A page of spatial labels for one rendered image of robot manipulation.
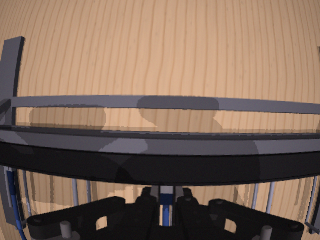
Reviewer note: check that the blue cable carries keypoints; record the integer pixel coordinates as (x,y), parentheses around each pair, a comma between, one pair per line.
(12,188)

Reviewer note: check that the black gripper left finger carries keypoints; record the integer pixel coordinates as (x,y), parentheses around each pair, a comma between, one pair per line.
(79,222)

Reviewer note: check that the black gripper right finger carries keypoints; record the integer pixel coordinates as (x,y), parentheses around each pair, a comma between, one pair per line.
(251,224)

